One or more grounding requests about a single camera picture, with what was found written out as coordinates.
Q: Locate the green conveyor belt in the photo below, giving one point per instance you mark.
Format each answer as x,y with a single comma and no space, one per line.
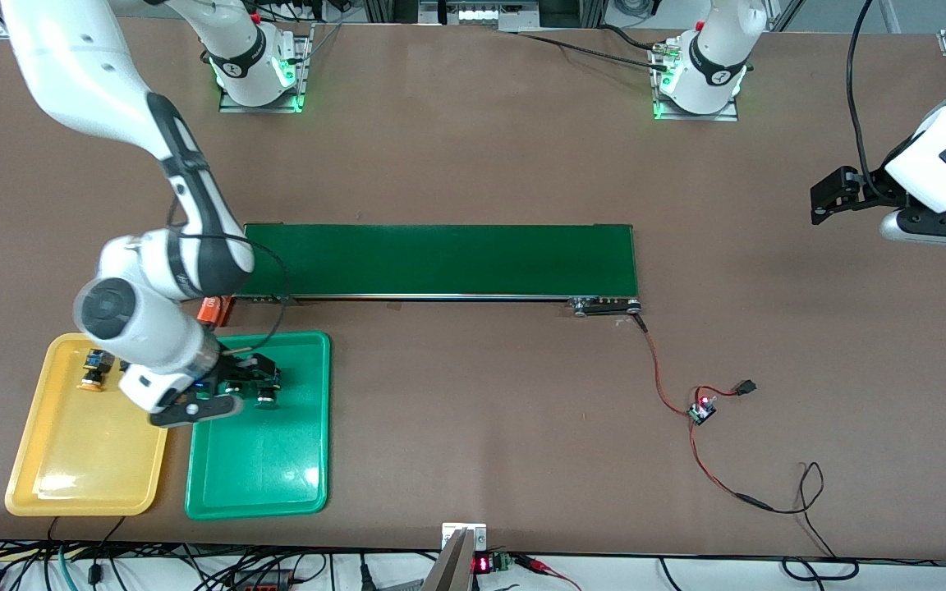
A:
440,258

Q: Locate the white power strip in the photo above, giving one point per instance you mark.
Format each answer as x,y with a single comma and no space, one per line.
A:
481,15

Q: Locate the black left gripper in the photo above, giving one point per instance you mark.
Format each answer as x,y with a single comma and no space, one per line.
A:
874,185

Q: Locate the red digit display module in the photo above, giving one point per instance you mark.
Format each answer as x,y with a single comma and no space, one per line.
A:
483,564

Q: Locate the red clip lead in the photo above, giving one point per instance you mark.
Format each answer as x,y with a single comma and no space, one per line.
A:
543,566

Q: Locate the white mount bracket plate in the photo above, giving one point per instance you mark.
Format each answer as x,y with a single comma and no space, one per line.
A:
479,535

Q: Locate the black box with red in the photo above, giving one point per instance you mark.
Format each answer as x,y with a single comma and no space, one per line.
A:
264,579

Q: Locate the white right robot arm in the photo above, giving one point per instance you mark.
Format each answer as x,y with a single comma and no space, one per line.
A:
136,320

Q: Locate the green mushroom push button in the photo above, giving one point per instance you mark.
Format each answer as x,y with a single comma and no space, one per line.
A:
266,400

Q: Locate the grey camera mount pole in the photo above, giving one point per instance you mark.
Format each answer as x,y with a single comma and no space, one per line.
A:
452,566

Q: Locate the orange cylinder marked 4680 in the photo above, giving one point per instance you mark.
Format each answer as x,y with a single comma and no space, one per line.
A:
214,310

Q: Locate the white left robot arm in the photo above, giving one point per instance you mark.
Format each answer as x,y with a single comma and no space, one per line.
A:
945,156

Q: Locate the yellow plastic tray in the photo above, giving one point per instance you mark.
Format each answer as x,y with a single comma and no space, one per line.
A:
87,460

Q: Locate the small motor controller board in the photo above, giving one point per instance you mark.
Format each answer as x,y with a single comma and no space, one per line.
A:
700,413

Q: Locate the green plastic tray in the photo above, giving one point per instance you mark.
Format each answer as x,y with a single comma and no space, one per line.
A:
276,460

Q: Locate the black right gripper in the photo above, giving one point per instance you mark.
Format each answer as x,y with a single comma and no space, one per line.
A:
236,371

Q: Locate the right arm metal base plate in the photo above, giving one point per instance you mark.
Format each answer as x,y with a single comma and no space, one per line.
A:
305,66

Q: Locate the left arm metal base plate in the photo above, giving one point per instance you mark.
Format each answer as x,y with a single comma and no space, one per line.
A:
723,115

